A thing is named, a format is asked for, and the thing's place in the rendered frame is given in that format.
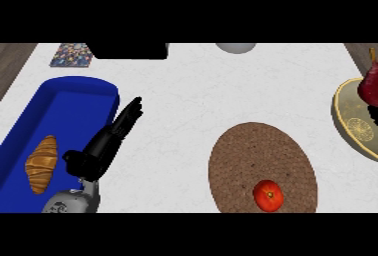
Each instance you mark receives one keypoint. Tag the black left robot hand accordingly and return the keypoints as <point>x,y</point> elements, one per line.
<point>104,146</point>

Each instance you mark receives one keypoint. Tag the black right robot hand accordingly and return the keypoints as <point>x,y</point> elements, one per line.
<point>374,115</point>

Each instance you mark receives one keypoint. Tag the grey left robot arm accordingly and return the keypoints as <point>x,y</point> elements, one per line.
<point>75,200</point>

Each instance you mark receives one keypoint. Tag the yellow-rimmed lemon print placemat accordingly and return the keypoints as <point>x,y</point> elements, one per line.
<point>352,120</point>

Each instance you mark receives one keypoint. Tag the dark red pear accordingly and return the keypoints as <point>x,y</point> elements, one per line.
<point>370,85</point>

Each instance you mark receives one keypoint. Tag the blue oblong bowl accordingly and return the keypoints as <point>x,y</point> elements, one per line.
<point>75,113</point>

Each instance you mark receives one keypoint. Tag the brown oval woven placemat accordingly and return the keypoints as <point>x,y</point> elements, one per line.
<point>261,160</point>

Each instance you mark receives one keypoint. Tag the brown croissant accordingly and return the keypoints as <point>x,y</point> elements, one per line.
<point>42,164</point>

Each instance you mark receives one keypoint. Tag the colourful patterned book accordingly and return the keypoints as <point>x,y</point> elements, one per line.
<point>73,55</point>

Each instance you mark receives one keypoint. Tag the black box appliance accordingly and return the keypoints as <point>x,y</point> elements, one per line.
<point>131,50</point>

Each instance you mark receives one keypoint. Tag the red tomato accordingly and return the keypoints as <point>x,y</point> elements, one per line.
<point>268,195</point>

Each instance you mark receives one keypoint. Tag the grey round object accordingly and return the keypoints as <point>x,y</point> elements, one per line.
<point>237,47</point>

